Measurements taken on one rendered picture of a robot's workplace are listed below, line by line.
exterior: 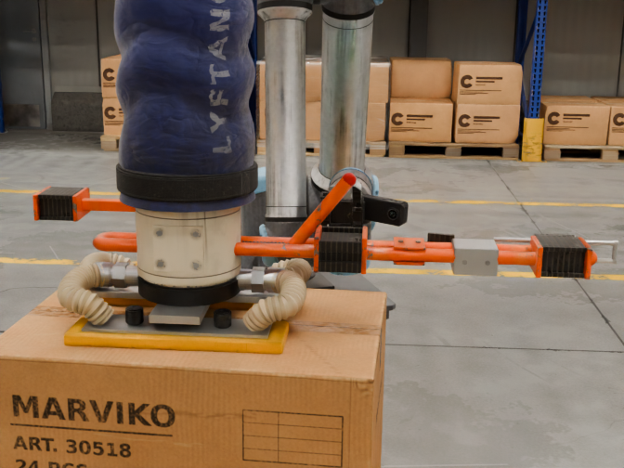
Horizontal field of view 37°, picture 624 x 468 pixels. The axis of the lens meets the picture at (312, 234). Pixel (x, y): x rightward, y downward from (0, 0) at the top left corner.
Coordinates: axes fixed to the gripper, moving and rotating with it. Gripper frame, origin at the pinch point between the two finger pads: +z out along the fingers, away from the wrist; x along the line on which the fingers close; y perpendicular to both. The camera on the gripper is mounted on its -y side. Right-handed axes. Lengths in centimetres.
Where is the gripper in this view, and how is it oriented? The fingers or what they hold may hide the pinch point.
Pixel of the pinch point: (357, 227)
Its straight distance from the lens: 163.1
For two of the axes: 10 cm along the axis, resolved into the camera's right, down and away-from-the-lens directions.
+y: -10.0, -0.3, 0.6
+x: 0.1, -9.7, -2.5
